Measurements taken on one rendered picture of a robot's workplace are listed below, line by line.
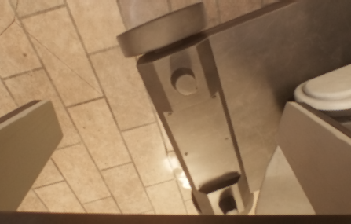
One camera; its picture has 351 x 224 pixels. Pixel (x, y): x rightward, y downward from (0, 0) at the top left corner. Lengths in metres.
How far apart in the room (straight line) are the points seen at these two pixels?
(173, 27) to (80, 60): 0.32
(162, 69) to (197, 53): 0.07
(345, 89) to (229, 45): 0.20
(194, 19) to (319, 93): 0.25
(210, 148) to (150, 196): 0.42
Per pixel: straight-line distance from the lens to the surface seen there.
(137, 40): 0.38
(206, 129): 0.44
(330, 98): 0.39
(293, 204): 0.24
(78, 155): 0.74
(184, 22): 0.38
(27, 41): 0.65
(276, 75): 0.49
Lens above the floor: 0.57
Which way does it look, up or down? 66 degrees down
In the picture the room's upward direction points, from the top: 164 degrees clockwise
